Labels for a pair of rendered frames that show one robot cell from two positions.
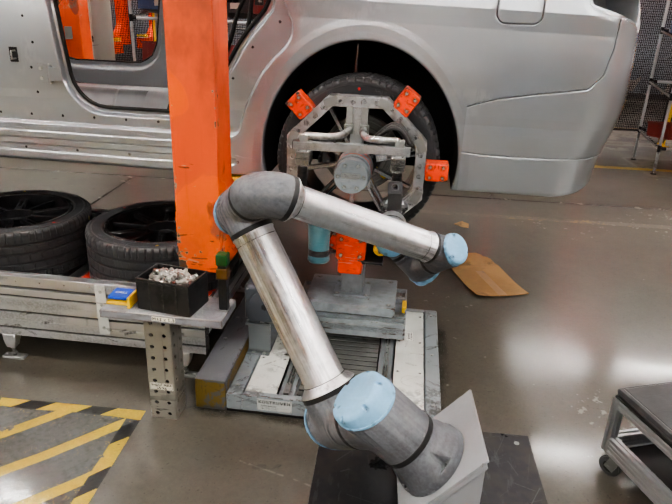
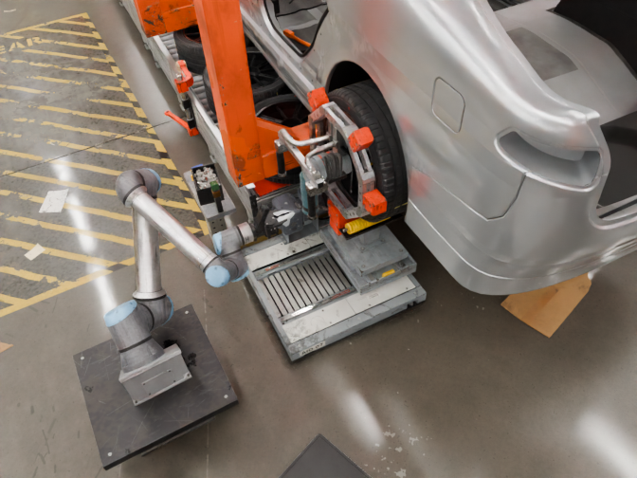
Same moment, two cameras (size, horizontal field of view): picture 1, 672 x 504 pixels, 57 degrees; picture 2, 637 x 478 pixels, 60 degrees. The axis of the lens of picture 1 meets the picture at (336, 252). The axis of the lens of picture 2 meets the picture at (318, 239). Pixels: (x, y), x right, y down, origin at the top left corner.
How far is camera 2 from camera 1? 2.41 m
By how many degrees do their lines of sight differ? 53
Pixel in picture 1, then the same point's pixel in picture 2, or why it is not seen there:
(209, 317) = (207, 211)
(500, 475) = (191, 398)
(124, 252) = not seen: hidden behind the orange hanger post
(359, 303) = (351, 251)
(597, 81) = (497, 217)
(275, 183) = (118, 188)
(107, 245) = not seen: hidden behind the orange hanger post
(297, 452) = (227, 307)
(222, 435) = not seen: hidden behind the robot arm
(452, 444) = (133, 361)
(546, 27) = (462, 140)
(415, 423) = (121, 340)
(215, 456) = (200, 279)
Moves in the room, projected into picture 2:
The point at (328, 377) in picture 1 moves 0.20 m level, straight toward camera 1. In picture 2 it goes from (139, 290) to (97, 311)
